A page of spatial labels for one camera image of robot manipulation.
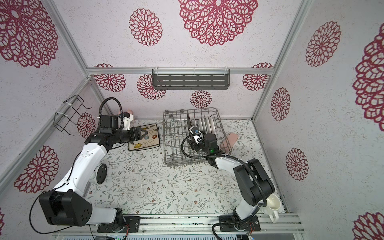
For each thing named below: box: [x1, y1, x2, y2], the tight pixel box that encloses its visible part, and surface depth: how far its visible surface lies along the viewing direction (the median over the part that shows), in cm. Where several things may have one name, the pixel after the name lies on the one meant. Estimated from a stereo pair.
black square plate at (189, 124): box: [186, 112, 193, 136], surface depth 99 cm
